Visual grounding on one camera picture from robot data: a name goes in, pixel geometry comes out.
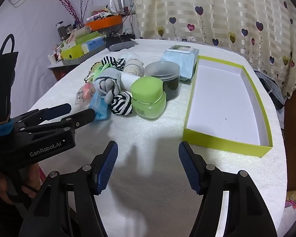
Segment grey and black device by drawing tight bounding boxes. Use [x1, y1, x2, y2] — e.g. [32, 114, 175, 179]
[103, 33, 139, 52]

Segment black strapped pouch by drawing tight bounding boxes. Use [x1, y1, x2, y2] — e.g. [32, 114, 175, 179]
[0, 34, 19, 127]

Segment denim cloth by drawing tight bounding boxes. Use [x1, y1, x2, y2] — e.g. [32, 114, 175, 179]
[253, 68, 286, 110]

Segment blue face mask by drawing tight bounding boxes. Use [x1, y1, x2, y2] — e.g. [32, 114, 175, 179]
[88, 92, 111, 121]

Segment green flat box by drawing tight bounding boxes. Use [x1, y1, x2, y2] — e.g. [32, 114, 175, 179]
[72, 31, 100, 45]

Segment dried purple branches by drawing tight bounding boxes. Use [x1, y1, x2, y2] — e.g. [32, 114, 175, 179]
[54, 0, 86, 26]

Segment light blue wet wipes pack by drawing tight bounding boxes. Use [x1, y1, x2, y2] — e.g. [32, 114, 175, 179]
[160, 45, 200, 82]

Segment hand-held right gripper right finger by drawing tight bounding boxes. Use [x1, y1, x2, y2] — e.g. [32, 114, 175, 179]
[178, 141, 278, 237]

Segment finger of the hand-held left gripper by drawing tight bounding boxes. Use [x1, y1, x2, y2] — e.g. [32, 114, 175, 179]
[19, 108, 96, 135]
[11, 103, 72, 129]

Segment green cream jar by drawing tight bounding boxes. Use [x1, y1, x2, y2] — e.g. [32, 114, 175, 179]
[130, 77, 167, 121]

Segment green sock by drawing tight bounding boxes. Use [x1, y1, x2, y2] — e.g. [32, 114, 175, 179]
[91, 63, 111, 80]

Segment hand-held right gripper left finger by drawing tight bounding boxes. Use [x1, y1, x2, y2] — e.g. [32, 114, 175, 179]
[18, 141, 119, 237]

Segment yellow-green carton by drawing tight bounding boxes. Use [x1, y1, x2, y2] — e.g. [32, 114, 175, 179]
[60, 43, 84, 60]

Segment beige sock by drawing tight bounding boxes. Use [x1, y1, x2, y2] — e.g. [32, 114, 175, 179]
[124, 58, 145, 76]

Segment reddish wooden side table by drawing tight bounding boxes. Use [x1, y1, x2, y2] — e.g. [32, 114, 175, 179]
[48, 63, 72, 82]

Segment black white striped sock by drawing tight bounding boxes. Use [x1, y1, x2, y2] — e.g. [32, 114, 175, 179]
[110, 91, 133, 116]
[100, 56, 126, 69]

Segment grey sock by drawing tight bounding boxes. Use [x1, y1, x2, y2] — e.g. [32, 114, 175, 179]
[93, 68, 123, 103]

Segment pile of small packets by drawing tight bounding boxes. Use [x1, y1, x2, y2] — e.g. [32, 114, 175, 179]
[86, 3, 131, 22]

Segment dark glass jar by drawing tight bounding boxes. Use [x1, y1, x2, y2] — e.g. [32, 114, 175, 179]
[55, 21, 66, 41]

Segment small clear orange packet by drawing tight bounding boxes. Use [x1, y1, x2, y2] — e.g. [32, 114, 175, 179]
[75, 82, 96, 104]

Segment yellow-green shallow cardboard box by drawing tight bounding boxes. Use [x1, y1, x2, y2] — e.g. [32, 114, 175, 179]
[183, 55, 273, 158]

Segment striped storage box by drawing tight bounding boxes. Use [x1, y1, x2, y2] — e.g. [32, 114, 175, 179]
[61, 47, 107, 66]

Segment cream cloth with red edge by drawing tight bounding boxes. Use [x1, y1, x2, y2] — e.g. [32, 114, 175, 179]
[83, 63, 99, 82]

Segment orange tray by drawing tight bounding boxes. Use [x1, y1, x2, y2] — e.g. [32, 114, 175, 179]
[84, 14, 124, 30]

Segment beige rolled cloth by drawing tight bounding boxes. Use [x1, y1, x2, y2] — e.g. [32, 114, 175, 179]
[65, 27, 92, 42]

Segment blue tissue pack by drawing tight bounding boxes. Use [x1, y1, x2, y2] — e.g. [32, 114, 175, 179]
[81, 36, 106, 54]

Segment cream curtain with hearts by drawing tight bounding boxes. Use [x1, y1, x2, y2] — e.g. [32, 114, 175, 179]
[129, 0, 296, 100]

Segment black cable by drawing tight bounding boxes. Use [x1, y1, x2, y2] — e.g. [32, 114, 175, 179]
[118, 3, 135, 34]

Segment dark jar with clear lid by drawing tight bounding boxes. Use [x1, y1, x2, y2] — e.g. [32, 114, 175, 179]
[144, 61, 181, 101]

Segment white cloth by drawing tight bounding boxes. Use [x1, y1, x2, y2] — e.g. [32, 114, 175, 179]
[119, 72, 142, 92]

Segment pink patterned cloth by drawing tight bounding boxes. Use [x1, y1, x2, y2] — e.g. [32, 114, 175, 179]
[285, 190, 296, 213]

